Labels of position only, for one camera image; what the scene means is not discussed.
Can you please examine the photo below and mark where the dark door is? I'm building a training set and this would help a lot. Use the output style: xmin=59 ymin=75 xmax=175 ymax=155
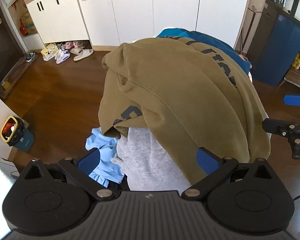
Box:
xmin=0 ymin=0 xmax=23 ymax=88

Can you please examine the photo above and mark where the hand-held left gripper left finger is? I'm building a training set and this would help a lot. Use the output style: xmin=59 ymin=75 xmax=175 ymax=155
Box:
xmin=17 ymin=148 xmax=115 ymax=201

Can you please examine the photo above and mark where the olive green sweatshirt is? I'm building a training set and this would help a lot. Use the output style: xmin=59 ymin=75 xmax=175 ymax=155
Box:
xmin=99 ymin=37 xmax=272 ymax=193

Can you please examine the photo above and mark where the light blue shirt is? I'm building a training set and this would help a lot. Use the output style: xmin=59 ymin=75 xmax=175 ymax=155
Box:
xmin=85 ymin=127 xmax=124 ymax=184

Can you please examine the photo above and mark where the grey garment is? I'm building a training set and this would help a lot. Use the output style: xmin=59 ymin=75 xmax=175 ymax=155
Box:
xmin=112 ymin=127 xmax=193 ymax=192

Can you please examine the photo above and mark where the dark blue appliance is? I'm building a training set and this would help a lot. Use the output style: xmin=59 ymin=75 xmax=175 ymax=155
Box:
xmin=247 ymin=7 xmax=300 ymax=87

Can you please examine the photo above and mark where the cardboard box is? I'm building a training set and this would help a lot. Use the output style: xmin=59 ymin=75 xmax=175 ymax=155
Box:
xmin=20 ymin=11 xmax=38 ymax=34

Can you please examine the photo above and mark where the red bag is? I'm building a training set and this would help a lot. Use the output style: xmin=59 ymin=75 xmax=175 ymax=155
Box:
xmin=19 ymin=19 xmax=28 ymax=35

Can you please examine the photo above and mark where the dark blue garment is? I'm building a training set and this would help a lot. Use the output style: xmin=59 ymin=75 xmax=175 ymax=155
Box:
xmin=156 ymin=29 xmax=252 ymax=75

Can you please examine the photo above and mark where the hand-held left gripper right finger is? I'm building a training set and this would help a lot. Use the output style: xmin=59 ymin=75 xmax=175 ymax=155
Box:
xmin=181 ymin=147 xmax=278 ymax=202

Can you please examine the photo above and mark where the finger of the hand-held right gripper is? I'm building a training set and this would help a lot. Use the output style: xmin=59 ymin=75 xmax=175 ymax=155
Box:
xmin=283 ymin=94 xmax=300 ymax=107
xmin=262 ymin=118 xmax=300 ymax=160

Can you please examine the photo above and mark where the wooden sideboard white drawer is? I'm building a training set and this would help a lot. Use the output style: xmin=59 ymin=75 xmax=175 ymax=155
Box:
xmin=277 ymin=67 xmax=300 ymax=93

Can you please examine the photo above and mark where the white wardrobe with stickers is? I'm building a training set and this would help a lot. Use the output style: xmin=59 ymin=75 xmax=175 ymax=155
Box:
xmin=74 ymin=0 xmax=250 ymax=47

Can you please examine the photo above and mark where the black cloth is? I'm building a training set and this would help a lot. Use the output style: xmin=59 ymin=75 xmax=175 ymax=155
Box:
xmin=107 ymin=175 xmax=130 ymax=192

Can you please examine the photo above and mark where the yellow white box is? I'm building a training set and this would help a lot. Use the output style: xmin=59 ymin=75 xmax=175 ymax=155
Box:
xmin=41 ymin=43 xmax=59 ymax=60

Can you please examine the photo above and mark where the teal trash bin yellow rim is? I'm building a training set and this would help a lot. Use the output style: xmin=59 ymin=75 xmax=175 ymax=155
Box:
xmin=0 ymin=116 xmax=35 ymax=153

